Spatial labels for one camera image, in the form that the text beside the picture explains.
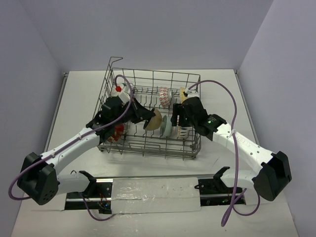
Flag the aluminium mounting rail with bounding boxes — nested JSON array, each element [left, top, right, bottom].
[[96, 174, 215, 184]]

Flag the yellow dotted bowl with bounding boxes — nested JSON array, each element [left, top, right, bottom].
[[179, 87, 188, 104]]

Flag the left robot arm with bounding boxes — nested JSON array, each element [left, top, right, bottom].
[[17, 96, 156, 205]]

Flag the black ceramic bowl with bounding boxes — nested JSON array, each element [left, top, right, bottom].
[[143, 109, 162, 131]]

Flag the light green ceramic bowl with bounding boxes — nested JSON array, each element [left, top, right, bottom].
[[160, 116, 172, 138]]

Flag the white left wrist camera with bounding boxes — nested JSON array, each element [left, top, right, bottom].
[[111, 83, 130, 104]]

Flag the white ceramic bowl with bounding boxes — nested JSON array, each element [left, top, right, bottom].
[[107, 123, 124, 143]]

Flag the grey wire dish rack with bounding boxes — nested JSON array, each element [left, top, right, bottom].
[[95, 57, 201, 159]]

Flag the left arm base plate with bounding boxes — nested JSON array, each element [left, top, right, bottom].
[[64, 179, 113, 215]]

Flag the white bowl orange rim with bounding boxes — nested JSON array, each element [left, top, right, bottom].
[[171, 126, 191, 139]]

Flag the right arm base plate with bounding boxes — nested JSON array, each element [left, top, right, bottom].
[[194, 177, 233, 206]]

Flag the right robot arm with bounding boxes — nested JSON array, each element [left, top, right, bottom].
[[171, 97, 292, 201]]

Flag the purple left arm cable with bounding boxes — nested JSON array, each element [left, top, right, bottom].
[[8, 75, 135, 221]]

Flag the blue inside red patterned bowl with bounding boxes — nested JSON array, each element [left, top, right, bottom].
[[158, 86, 173, 108]]

